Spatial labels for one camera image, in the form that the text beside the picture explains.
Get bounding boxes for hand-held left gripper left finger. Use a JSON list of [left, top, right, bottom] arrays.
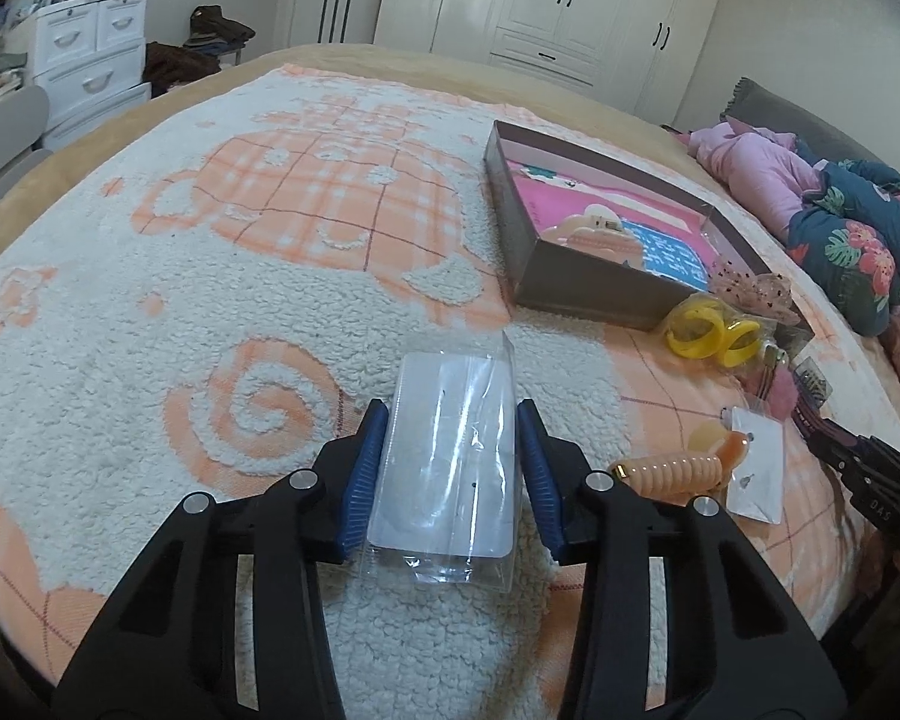
[[51, 399, 391, 720]]

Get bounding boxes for orange spiral hair tie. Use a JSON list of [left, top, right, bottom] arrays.
[[611, 424, 751, 500]]

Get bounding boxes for clear packet with white card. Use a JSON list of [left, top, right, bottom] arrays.
[[360, 330, 522, 595]]

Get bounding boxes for dark folded clothes pile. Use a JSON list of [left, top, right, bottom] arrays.
[[184, 6, 256, 53]]

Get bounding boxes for grey quilted pillow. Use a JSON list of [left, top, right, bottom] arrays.
[[724, 77, 893, 166]]

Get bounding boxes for pink jacket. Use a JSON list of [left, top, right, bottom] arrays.
[[686, 116, 830, 237]]

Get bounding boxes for stack of books and papers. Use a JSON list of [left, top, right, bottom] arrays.
[[0, 0, 37, 121]]

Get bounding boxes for white wardrobe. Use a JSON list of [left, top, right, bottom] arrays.
[[375, 0, 728, 128]]

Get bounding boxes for orange and white fleece blanket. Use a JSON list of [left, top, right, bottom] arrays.
[[0, 64, 900, 720]]

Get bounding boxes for brown clothes heap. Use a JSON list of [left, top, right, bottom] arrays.
[[144, 41, 222, 95]]

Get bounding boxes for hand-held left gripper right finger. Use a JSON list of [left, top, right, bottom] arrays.
[[516, 399, 850, 720]]

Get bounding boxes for beige hair claw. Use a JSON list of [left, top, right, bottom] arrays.
[[544, 204, 646, 267]]

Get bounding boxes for pink printed sheet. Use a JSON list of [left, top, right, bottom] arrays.
[[510, 157, 713, 290]]

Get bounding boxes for white drawer cabinet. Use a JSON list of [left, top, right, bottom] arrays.
[[30, 0, 151, 151]]

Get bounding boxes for yellow rings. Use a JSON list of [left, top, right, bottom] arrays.
[[660, 296, 766, 368]]

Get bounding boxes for dark hairpin packet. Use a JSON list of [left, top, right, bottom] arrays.
[[787, 356, 833, 410]]

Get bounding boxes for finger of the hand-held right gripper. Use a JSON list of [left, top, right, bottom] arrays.
[[806, 431, 900, 541]]

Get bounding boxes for small earring card packet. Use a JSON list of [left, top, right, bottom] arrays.
[[720, 405, 788, 526]]

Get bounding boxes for beige bedspread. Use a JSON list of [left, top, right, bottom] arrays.
[[0, 41, 796, 271]]

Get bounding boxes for brown cardboard box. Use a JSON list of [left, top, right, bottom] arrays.
[[484, 120, 815, 338]]

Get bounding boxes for grey chair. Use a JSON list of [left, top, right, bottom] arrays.
[[0, 85, 53, 211]]

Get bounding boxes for blue floral quilt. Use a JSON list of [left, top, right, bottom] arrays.
[[784, 157, 900, 338]]

